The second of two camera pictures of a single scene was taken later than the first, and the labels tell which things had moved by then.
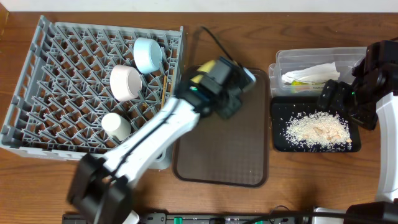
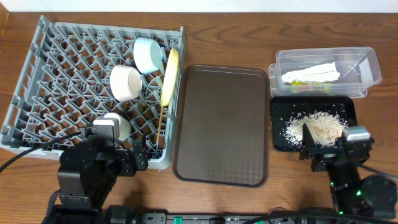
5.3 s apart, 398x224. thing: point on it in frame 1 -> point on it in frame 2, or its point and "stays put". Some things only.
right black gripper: (341, 88) -> (325, 157)
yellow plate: (205, 68) -> (170, 76)
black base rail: (190, 218) stays put
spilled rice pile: (317, 130) stays put
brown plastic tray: (232, 152) stays put
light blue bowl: (147, 55) stays put
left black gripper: (232, 105) -> (129, 167)
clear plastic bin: (302, 71) stays put
